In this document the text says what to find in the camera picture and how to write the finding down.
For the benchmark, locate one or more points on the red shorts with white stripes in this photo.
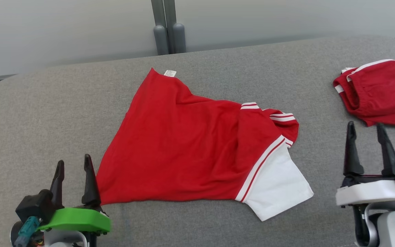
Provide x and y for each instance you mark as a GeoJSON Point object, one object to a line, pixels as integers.
{"type": "Point", "coordinates": [382, 92]}

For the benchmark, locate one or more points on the grey partition post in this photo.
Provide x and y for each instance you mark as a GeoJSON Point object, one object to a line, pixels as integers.
{"type": "Point", "coordinates": [160, 37]}
{"type": "Point", "coordinates": [178, 36]}

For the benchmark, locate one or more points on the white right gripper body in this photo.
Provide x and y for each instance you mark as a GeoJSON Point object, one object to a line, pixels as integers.
{"type": "Point", "coordinates": [369, 192]}

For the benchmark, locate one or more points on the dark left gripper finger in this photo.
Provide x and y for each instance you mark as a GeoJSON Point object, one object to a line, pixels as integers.
{"type": "Point", "coordinates": [58, 185]}
{"type": "Point", "coordinates": [90, 185]}

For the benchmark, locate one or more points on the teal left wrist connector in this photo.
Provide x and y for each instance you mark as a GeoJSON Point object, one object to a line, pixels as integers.
{"type": "Point", "coordinates": [27, 230]}

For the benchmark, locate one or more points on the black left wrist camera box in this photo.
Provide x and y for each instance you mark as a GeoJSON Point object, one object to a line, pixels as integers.
{"type": "Point", "coordinates": [34, 206]}

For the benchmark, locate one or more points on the red and white jersey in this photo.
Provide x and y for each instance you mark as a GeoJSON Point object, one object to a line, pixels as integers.
{"type": "Point", "coordinates": [183, 144]}

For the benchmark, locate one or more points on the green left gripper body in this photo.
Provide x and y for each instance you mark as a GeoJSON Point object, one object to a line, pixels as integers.
{"type": "Point", "coordinates": [77, 219]}

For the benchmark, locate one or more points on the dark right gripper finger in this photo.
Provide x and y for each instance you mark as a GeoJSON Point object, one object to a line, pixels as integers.
{"type": "Point", "coordinates": [388, 157]}
{"type": "Point", "coordinates": [352, 154]}

